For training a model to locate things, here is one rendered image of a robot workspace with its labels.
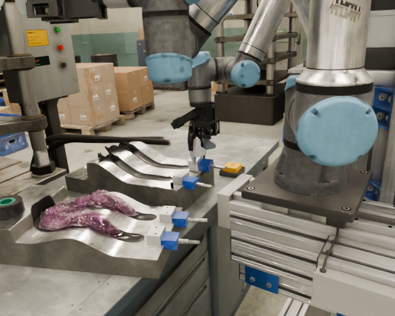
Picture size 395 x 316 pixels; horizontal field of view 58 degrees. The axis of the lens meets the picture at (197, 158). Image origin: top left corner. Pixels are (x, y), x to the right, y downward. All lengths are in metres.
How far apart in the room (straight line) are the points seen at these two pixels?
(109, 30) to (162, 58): 9.36
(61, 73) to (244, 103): 3.64
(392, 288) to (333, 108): 0.32
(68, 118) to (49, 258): 4.43
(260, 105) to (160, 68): 4.56
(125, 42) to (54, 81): 7.82
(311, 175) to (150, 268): 0.43
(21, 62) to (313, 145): 1.25
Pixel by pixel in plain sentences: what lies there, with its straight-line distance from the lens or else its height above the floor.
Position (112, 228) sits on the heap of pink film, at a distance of 0.97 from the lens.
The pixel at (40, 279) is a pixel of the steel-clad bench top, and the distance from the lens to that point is 1.01.
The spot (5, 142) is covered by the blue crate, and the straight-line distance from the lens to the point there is 4.89.
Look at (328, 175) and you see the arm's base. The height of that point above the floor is 1.07.
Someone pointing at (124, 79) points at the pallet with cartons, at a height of 0.64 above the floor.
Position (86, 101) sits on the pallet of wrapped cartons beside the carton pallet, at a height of 0.49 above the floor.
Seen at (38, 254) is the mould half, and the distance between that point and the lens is 1.02.
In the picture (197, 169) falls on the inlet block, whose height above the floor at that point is 0.90.
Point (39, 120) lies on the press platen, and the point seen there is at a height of 1.03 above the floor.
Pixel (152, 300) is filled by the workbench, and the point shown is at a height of 0.62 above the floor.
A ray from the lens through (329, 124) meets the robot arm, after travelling 0.56.
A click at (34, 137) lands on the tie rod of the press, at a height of 0.96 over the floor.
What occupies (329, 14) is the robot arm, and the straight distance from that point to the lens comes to 0.57.
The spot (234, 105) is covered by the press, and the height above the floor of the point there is 0.26.
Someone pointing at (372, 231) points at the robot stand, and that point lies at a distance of 0.78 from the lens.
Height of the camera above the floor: 1.37
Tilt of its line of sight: 20 degrees down
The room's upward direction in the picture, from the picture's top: 3 degrees counter-clockwise
